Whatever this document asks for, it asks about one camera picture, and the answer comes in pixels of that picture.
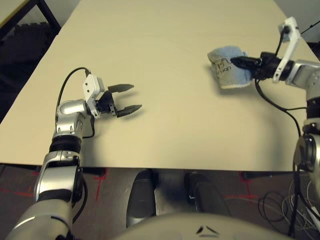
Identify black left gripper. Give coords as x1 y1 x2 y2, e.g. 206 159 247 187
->
95 83 144 119

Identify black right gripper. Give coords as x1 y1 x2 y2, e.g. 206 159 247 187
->
229 51 281 82

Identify blue grey printed rag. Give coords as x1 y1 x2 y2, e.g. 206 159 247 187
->
206 45 252 90

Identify black tripod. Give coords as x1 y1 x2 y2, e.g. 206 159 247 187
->
299 19 320 35

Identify dark grey robot left leg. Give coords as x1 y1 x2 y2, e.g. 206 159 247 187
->
126 169 157 229

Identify dark grey robot leg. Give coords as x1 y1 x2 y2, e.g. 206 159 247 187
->
184 172 232 217
126 169 157 229

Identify black foam floor mat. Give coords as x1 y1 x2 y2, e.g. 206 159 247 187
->
0 22 61 123

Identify dark grey robot right leg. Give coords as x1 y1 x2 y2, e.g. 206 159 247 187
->
184 172 232 217

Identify beige robot torso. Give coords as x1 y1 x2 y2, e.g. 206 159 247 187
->
113 212 283 240

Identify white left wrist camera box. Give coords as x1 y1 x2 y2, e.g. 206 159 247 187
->
81 73 106 119

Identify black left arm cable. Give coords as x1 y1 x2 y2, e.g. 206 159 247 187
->
54 67 96 140

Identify neighbouring table with black frame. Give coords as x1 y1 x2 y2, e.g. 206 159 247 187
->
0 0 62 39

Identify tangled floor cables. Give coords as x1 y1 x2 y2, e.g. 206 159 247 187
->
258 174 320 232

